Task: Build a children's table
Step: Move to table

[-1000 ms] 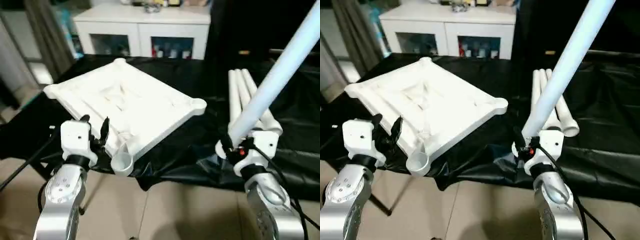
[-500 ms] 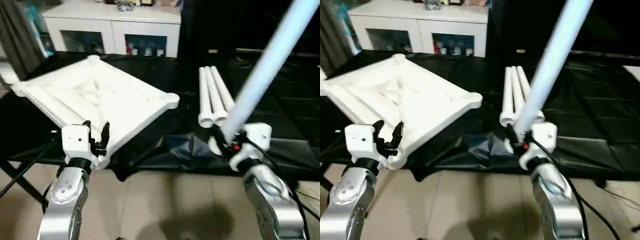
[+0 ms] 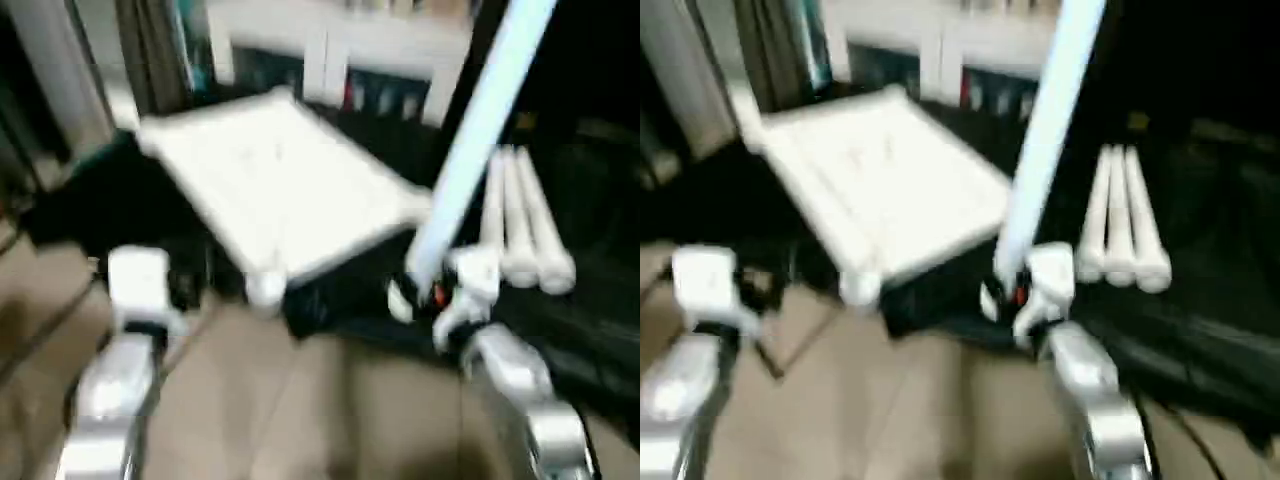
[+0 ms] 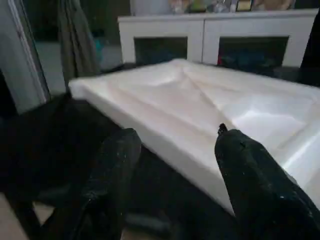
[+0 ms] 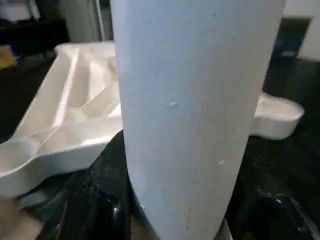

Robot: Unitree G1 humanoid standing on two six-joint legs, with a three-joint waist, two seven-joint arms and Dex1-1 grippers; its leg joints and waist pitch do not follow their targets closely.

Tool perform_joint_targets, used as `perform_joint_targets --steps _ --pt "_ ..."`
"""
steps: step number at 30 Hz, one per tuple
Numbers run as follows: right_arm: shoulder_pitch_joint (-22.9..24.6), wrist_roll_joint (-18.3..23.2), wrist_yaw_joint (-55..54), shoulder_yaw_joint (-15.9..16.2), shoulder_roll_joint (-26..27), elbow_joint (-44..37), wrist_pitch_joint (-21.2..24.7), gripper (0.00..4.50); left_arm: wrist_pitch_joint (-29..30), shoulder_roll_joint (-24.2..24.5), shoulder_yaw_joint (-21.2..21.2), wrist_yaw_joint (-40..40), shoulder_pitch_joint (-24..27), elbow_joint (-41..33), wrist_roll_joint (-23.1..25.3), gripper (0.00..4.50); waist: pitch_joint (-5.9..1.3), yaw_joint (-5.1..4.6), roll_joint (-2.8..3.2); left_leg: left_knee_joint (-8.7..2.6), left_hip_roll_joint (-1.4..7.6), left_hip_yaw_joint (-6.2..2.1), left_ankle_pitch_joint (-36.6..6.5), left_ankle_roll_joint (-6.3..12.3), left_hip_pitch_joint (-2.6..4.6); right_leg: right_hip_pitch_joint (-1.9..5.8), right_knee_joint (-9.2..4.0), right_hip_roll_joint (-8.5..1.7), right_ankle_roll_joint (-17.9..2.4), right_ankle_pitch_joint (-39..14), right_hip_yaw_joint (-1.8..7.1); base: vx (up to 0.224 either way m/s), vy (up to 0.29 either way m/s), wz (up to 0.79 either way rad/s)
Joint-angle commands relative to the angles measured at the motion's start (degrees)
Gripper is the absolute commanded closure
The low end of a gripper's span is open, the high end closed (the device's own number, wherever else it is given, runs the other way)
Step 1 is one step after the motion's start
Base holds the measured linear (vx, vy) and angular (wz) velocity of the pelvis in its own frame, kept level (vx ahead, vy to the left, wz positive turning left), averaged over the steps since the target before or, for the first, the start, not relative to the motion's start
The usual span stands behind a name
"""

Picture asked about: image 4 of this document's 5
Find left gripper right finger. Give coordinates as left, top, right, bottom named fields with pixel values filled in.
left=215, top=124, right=320, bottom=240

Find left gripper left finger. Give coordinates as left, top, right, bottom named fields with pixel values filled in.
left=50, top=127, right=142, bottom=240

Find white plastic table top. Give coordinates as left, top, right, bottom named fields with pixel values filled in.
left=68, top=58, right=320, bottom=217

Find black mat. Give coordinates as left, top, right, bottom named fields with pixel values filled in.
left=0, top=62, right=320, bottom=240

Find grey curtain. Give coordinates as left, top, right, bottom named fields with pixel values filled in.
left=56, top=0, right=102, bottom=87

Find white cabinet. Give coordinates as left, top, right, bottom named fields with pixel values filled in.
left=117, top=9, right=320, bottom=70

